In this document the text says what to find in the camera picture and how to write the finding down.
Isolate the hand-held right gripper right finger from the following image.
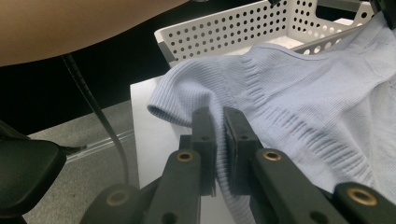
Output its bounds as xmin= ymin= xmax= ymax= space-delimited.
xmin=223 ymin=106 xmax=264 ymax=195

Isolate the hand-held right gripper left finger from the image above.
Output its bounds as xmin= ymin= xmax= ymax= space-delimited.
xmin=179 ymin=106 xmax=218 ymax=197

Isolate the light blue tank top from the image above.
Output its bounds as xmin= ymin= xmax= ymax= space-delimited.
xmin=147 ymin=12 xmax=396 ymax=224

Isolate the white perforated plastic basket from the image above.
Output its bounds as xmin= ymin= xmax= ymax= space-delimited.
xmin=153 ymin=0 xmax=375 ymax=68

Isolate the black chair seat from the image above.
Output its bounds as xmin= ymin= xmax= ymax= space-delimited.
xmin=0 ymin=119 xmax=68 ymax=224

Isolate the aluminium floor rail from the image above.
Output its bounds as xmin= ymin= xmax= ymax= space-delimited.
xmin=64 ymin=129 xmax=135 ymax=164

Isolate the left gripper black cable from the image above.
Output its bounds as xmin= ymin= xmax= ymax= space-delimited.
xmin=61 ymin=53 xmax=131 ymax=185

